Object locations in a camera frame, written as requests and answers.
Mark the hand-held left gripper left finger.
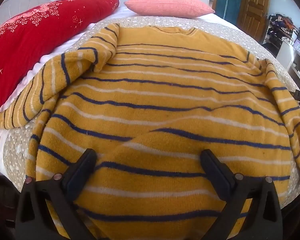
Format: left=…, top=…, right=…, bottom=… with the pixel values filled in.
left=15, top=149, right=98, bottom=240

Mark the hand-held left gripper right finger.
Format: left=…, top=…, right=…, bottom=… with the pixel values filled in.
left=200, top=149, right=283, bottom=240

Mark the yellow striped sweater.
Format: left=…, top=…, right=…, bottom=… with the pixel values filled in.
left=0, top=23, right=300, bottom=240

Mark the cluttered clothes shelf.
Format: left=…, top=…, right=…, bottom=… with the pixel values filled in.
left=261, top=12, right=299, bottom=58

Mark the white shelf cabinet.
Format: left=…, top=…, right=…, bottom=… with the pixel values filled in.
left=276, top=41, right=300, bottom=93

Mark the beige dotted quilted blanket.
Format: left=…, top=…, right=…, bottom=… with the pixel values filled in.
left=2, top=15, right=300, bottom=207

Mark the wooden door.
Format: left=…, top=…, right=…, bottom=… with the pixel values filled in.
left=237, top=0, right=272, bottom=42

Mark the red floral pillow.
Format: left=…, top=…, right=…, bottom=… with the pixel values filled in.
left=0, top=0, right=120, bottom=117

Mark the pink ribbed pillow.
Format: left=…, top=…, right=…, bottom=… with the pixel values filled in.
left=124, top=0, right=215, bottom=18

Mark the white padded headboard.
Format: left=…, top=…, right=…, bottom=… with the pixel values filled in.
left=0, top=0, right=52, bottom=33

